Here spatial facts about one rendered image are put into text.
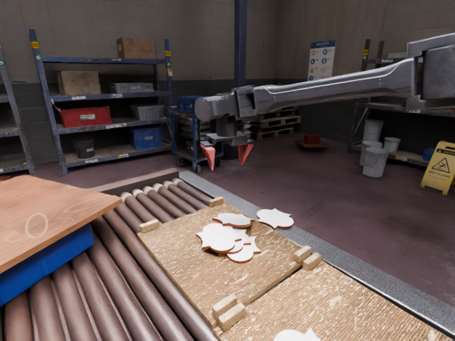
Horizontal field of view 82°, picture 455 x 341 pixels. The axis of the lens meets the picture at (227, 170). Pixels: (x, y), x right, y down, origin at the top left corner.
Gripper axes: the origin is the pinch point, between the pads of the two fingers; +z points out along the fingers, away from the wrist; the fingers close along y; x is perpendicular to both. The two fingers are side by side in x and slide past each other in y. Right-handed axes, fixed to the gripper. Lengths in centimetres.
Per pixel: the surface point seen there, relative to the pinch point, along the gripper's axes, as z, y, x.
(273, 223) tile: 23.2, 16.3, -2.5
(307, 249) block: 19.4, 13.6, -22.2
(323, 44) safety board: -74, 402, 393
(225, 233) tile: 19.0, -3.3, -6.2
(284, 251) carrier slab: 21.9, 9.8, -17.4
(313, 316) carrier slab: 21.8, 2.6, -37.3
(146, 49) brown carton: -56, 43, 396
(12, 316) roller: 23, -55, -9
